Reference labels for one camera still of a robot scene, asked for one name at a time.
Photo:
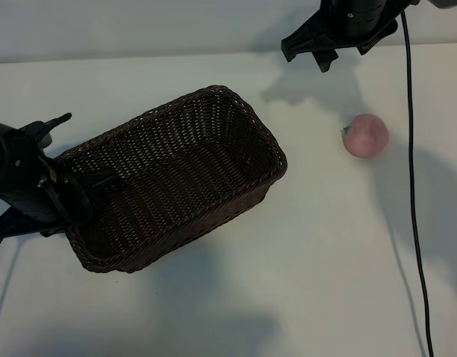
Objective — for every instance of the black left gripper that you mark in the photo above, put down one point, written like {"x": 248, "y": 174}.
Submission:
{"x": 20, "y": 178}

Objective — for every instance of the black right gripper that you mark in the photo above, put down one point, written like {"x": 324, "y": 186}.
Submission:
{"x": 347, "y": 22}

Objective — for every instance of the dark brown wicker basket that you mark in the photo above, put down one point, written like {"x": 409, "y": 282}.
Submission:
{"x": 176, "y": 167}

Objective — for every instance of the pink peach with green leaf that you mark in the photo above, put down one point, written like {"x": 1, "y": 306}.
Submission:
{"x": 366, "y": 135}

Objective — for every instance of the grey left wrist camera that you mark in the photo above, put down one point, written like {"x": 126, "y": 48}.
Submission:
{"x": 46, "y": 140}

